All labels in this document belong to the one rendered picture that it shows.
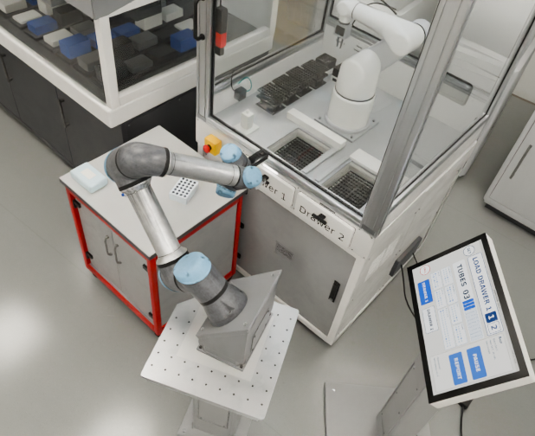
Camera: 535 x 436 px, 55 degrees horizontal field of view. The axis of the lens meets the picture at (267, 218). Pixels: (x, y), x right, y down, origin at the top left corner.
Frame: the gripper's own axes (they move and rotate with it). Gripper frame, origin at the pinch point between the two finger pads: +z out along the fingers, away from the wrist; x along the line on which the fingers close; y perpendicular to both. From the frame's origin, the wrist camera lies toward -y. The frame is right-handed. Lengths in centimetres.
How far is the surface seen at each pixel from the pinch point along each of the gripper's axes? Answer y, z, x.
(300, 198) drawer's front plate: -3.0, 3.1, 19.1
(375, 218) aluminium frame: -12, -6, 52
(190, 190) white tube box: 22.8, -0.6, -24.1
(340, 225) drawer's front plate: -3.2, 2.8, 40.1
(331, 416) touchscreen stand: 68, 61, 77
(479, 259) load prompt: -18, -18, 91
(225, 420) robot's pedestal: 92, 20, 46
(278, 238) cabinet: 15.7, 35.4, 9.6
